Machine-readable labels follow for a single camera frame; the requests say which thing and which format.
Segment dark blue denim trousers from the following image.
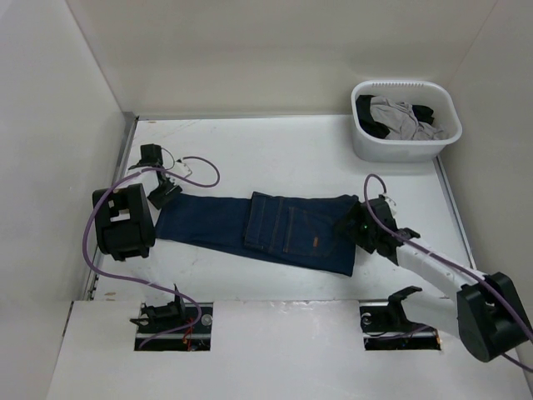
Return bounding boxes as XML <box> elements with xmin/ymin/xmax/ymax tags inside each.
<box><xmin>156</xmin><ymin>192</ymin><xmax>358</xmax><ymax>277</ymax></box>

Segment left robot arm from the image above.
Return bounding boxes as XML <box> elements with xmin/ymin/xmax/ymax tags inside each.
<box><xmin>94</xmin><ymin>144</ymin><xmax>187</xmax><ymax>334</ymax></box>

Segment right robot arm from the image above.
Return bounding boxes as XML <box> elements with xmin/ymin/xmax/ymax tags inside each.
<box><xmin>335</xmin><ymin>195</ymin><xmax>532</xmax><ymax>363</ymax></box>

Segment black garment in basket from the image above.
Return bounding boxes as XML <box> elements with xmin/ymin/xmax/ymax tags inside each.
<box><xmin>355</xmin><ymin>95</ymin><xmax>436</xmax><ymax>140</ymax></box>

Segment white plastic laundry basket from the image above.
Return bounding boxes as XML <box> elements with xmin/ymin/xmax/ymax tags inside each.
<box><xmin>351</xmin><ymin>80</ymin><xmax>463</xmax><ymax>163</ymax></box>

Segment grey garment in basket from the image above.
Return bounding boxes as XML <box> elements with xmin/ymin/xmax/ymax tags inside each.
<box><xmin>367</xmin><ymin>97</ymin><xmax>451</xmax><ymax>142</ymax></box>

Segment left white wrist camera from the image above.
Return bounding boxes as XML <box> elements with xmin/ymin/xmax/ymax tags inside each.
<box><xmin>172</xmin><ymin>158</ymin><xmax>192</xmax><ymax>178</ymax></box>

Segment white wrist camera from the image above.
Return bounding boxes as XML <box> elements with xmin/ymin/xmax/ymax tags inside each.
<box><xmin>379</xmin><ymin>193</ymin><xmax>396</xmax><ymax>217</ymax></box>
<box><xmin>172</xmin><ymin>158</ymin><xmax>192</xmax><ymax>178</ymax></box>

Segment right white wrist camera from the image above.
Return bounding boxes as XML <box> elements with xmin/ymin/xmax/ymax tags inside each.
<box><xmin>379</xmin><ymin>193</ymin><xmax>396</xmax><ymax>217</ymax></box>

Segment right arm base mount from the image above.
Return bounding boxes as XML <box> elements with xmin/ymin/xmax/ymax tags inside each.
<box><xmin>359</xmin><ymin>301</ymin><xmax>441</xmax><ymax>351</ymax></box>

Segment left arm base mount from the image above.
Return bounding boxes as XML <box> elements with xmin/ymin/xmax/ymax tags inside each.
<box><xmin>130</xmin><ymin>301</ymin><xmax>214</xmax><ymax>352</ymax></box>

